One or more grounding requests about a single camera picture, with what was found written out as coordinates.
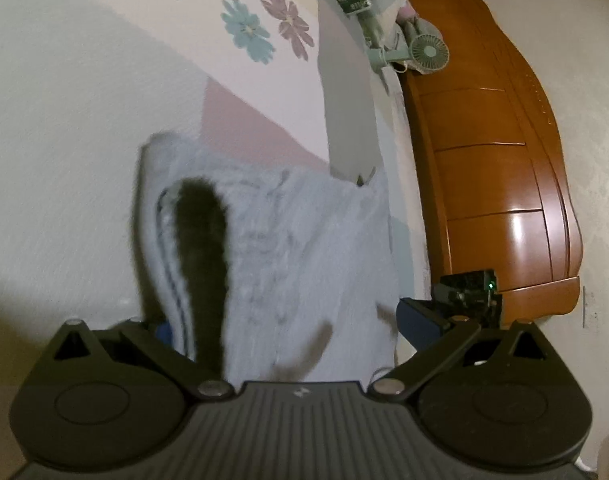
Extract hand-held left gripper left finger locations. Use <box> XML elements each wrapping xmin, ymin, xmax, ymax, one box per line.
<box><xmin>32</xmin><ymin>316</ymin><xmax>235</xmax><ymax>403</ymax></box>

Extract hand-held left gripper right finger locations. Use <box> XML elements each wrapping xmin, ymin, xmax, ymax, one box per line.
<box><xmin>367</xmin><ymin>298</ymin><xmax>580</xmax><ymax>403</ymax></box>

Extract grey sweatpants with white drawstring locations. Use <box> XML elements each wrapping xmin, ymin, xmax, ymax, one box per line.
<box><xmin>134</xmin><ymin>132</ymin><xmax>403</xmax><ymax>386</ymax></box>

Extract wooden headboard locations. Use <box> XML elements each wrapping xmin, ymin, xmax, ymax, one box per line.
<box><xmin>402</xmin><ymin>0</ymin><xmax>584</xmax><ymax>321</ymax></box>

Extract green desk fan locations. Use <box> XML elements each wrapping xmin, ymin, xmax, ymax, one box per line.
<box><xmin>367</xmin><ymin>32</ymin><xmax>451</xmax><ymax>77</ymax></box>

